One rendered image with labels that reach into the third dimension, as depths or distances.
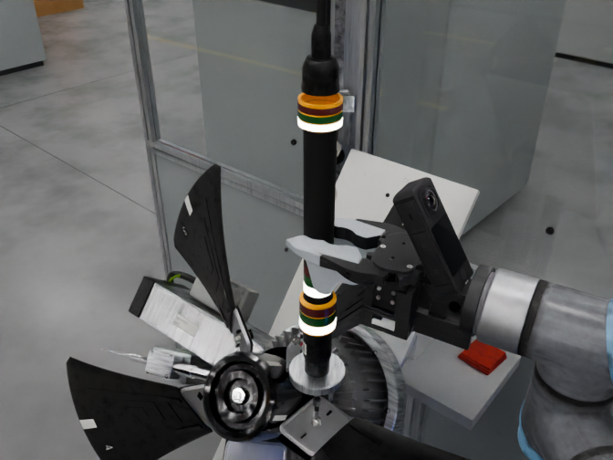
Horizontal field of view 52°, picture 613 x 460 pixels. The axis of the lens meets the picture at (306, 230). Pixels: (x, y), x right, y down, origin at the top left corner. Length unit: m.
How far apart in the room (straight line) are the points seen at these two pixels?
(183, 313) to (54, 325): 1.93
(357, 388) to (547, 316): 0.44
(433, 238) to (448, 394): 0.83
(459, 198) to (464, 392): 0.49
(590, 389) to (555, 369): 0.03
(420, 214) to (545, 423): 0.23
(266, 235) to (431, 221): 1.32
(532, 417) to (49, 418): 2.18
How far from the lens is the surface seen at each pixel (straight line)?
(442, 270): 0.61
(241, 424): 0.88
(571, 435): 0.64
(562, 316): 0.60
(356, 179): 1.16
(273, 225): 1.85
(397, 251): 0.64
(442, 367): 1.45
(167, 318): 1.18
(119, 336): 2.90
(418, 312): 0.65
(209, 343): 1.11
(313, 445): 0.85
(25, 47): 6.55
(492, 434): 1.78
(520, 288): 0.61
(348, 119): 1.23
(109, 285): 3.21
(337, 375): 0.79
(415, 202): 0.59
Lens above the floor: 1.86
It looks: 32 degrees down
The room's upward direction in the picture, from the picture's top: straight up
